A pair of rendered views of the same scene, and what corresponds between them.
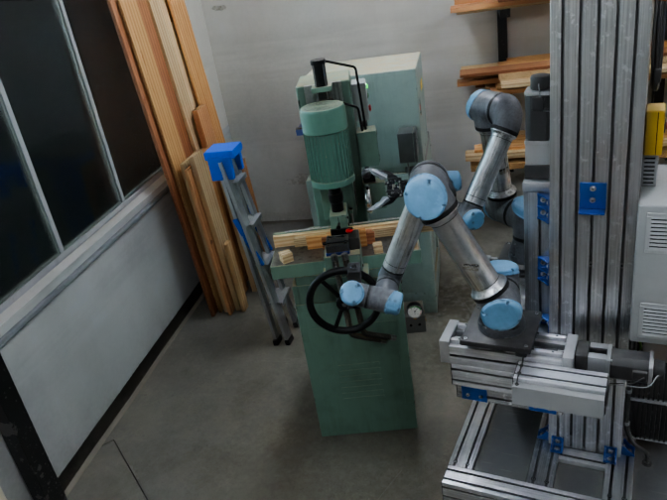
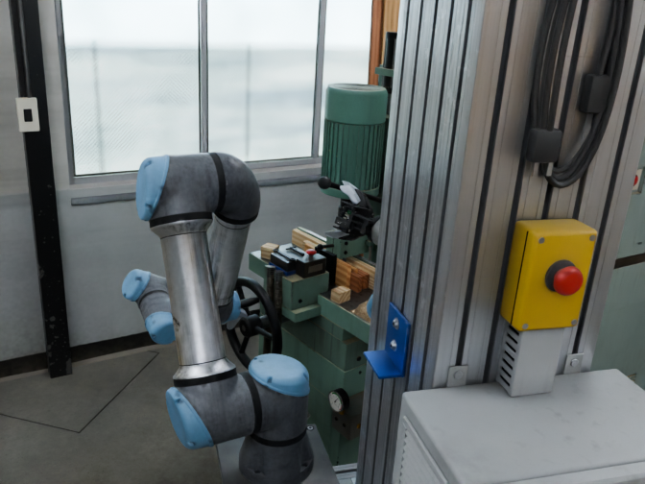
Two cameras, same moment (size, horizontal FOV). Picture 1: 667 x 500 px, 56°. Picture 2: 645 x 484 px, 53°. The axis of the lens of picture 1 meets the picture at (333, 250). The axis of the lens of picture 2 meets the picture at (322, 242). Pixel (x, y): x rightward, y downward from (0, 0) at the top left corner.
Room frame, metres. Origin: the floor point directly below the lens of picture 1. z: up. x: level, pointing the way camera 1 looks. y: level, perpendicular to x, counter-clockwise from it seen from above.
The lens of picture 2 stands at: (1.00, -1.30, 1.71)
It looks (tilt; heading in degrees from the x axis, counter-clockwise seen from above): 21 degrees down; 44
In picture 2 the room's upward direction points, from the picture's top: 3 degrees clockwise
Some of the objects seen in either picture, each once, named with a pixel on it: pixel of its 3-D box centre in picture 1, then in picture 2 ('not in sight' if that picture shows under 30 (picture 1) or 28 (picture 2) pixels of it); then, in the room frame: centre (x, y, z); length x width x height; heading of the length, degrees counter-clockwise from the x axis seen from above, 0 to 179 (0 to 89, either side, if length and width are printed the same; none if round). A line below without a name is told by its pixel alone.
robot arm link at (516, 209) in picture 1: (526, 216); not in sight; (2.16, -0.74, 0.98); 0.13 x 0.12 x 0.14; 23
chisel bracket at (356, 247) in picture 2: (339, 218); (350, 243); (2.41, -0.05, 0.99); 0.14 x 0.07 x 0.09; 174
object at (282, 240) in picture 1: (343, 233); (350, 264); (2.41, -0.06, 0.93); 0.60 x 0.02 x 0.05; 84
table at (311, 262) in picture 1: (345, 258); (318, 290); (2.28, -0.04, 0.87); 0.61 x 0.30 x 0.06; 84
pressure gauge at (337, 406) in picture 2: (414, 311); (340, 401); (2.15, -0.28, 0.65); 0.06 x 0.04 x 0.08; 84
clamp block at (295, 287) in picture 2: (343, 258); (296, 282); (2.20, -0.03, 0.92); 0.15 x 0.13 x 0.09; 84
